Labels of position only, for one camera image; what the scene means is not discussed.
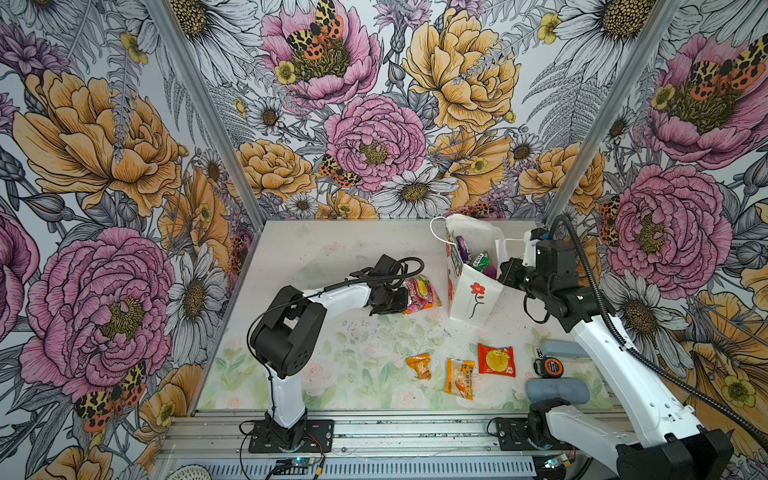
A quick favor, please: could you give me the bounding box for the orange red candy bag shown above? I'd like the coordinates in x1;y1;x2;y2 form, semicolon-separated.
403;275;442;315

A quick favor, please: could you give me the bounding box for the small orange candy packet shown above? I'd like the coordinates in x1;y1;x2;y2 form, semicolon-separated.
406;353;432;380

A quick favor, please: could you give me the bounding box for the green white snack bag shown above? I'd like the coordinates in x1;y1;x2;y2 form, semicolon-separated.
470;251;491;272

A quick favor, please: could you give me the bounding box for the white floral paper bag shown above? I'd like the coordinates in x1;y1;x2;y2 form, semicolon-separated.
430;214;524;326

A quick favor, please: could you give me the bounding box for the purple grape gummy bag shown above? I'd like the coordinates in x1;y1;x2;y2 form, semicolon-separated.
455;236;472;264

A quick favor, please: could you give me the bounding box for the orange yellow snack packet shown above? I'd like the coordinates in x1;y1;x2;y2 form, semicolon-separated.
444;358;476;401

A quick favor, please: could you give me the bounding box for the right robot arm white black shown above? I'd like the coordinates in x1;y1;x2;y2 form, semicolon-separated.
499;232;733;479

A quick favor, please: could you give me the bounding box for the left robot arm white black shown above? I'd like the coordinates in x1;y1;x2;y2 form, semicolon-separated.
246;255;425;451

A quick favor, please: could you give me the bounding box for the black orange tape measure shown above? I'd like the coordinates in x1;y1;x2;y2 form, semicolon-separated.
533;356;564;379

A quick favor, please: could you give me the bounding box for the red yellow snack packet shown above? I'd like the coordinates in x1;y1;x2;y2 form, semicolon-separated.
477;343;516;378

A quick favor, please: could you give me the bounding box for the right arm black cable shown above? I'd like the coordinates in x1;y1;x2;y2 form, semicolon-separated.
548;214;768;451

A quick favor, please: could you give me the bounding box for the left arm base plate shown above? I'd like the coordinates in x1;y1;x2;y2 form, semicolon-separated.
247;419;335;454

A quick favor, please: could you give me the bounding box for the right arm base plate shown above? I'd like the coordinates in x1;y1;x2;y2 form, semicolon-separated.
486;417;576;452

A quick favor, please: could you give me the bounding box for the aluminium rail frame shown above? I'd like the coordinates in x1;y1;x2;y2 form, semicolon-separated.
150;411;634;479

